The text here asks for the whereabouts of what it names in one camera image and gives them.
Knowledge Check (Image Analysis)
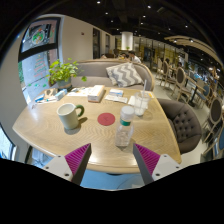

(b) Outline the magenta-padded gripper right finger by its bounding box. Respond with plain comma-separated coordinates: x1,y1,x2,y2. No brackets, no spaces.
132,143,183,186

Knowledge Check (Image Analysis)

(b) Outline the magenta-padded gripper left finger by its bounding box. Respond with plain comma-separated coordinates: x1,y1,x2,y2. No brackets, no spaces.
42,143,93,186

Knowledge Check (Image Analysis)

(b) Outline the clear plastic water bottle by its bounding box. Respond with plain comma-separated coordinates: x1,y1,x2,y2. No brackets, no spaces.
114,105,136,148

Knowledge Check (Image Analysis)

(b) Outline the dark grey tufted armchair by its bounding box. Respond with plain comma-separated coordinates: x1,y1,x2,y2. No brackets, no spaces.
156,98,203,155

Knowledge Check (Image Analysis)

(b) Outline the flat round red coaster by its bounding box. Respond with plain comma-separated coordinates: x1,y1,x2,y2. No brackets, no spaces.
97,112,116,127

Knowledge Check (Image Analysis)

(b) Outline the clear plastic cup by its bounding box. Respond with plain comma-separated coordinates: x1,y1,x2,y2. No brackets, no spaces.
133,91,152,117

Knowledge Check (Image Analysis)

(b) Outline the white paper napkin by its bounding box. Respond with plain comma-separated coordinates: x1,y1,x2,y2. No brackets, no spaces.
127,95,138,107

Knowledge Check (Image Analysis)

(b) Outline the small light blue box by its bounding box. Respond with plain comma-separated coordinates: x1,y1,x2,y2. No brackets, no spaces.
54,88,68,101

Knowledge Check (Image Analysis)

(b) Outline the printed leaflet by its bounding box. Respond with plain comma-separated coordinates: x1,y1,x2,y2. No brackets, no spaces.
66,87,93,98

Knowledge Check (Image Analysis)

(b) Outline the white cardboard tissue box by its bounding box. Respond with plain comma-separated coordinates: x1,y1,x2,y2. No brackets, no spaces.
87,84,106,103

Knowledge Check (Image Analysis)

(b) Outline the white printed paper sheet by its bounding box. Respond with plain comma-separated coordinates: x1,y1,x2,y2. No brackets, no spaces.
104,94,128,104

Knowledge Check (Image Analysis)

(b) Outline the white drinking straw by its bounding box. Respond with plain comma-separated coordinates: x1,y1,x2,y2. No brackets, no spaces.
139,79,148,114

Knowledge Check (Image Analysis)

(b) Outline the small white blue box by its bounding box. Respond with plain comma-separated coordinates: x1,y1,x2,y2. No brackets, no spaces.
109,88,124,98

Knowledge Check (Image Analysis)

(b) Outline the group of dining chairs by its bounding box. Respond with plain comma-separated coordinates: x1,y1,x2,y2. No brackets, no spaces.
154,58,224,158

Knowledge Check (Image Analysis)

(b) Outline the grey chevron pillow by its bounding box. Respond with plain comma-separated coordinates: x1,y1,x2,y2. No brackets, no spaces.
105,62,145,88

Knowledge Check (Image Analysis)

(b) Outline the potted green plant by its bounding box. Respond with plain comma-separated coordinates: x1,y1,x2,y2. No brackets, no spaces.
46,58,88,91

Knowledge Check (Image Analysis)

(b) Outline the grey curved sofa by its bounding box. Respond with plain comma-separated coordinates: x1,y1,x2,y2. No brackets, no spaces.
71,59,156,92

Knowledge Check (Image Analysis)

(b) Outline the person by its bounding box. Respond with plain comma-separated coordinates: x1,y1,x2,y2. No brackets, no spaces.
128,50,142,64

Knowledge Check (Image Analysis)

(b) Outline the group of ceiling lights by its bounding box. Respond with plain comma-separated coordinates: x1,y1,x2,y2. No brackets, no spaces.
94,0,201,44

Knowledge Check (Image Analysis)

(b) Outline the white mug with green handle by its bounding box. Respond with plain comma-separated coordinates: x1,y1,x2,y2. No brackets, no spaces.
56,102,85,131

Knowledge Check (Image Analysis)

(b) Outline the framed wall poster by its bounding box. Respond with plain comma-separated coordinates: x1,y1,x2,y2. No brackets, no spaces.
20,18,62,54

